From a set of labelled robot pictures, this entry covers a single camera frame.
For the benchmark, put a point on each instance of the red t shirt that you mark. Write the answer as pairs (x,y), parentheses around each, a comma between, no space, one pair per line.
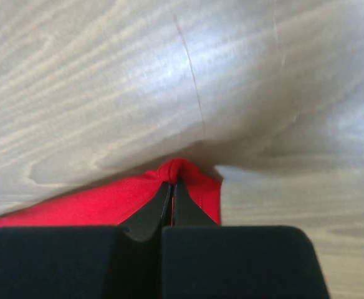
(112,203)

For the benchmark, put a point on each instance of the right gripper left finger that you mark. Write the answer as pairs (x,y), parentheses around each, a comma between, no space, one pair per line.
(109,261)

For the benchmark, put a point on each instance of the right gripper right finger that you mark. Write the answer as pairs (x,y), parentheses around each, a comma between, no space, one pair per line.
(200,259)

